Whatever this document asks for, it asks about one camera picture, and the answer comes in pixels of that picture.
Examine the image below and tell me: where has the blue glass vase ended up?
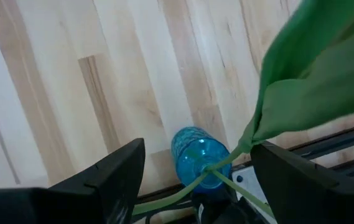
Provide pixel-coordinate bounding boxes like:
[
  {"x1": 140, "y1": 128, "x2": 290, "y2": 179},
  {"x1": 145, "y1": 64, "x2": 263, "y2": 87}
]
[{"x1": 170, "y1": 125, "x2": 233, "y2": 195}]

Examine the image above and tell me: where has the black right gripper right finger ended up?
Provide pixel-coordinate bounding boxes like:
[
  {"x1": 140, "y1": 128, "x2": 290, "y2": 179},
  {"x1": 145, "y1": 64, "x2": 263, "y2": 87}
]
[{"x1": 250, "y1": 141, "x2": 354, "y2": 224}]

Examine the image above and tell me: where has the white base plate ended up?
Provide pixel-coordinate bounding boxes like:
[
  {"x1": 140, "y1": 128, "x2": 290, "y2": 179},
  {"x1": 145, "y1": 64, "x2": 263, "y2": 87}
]
[{"x1": 231, "y1": 166, "x2": 279, "y2": 224}]

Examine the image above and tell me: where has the black aluminium table frame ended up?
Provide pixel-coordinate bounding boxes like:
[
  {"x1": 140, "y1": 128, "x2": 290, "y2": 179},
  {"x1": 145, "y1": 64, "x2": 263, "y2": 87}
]
[{"x1": 131, "y1": 119, "x2": 354, "y2": 224}]

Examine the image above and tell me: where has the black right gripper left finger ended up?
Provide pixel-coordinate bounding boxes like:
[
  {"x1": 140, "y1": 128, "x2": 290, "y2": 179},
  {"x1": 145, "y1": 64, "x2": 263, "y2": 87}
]
[{"x1": 0, "y1": 138, "x2": 147, "y2": 224}]

